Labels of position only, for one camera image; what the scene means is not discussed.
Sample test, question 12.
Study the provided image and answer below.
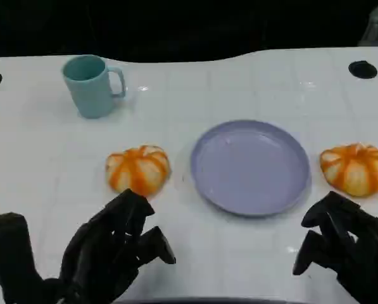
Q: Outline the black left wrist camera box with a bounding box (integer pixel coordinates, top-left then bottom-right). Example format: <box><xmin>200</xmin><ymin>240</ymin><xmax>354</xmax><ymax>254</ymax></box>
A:
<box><xmin>0</xmin><ymin>212</ymin><xmax>47</xmax><ymax>304</ymax></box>

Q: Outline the lilac plate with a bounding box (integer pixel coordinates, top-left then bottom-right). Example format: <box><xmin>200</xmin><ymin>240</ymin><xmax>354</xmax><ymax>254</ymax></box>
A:
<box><xmin>190</xmin><ymin>119</ymin><xmax>312</xmax><ymax>218</ymax></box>

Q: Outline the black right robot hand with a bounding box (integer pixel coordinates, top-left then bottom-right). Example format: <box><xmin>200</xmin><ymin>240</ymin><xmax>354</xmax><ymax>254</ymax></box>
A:
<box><xmin>292</xmin><ymin>191</ymin><xmax>378</xmax><ymax>304</ymax></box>

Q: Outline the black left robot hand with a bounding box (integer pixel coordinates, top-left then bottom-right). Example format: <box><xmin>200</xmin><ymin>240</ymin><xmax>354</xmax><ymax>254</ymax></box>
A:
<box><xmin>60</xmin><ymin>189</ymin><xmax>177</xmax><ymax>304</ymax></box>

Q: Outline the pale green mug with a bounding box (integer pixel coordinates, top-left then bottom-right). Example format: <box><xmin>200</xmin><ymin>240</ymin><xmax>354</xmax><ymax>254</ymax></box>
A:
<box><xmin>61</xmin><ymin>54</ymin><xmax>127</xmax><ymax>120</ymax></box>

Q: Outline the grey background machine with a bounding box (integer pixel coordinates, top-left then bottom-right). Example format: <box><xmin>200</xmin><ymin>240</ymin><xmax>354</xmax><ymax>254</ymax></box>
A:
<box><xmin>358</xmin><ymin>0</ymin><xmax>378</xmax><ymax>47</ymax></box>

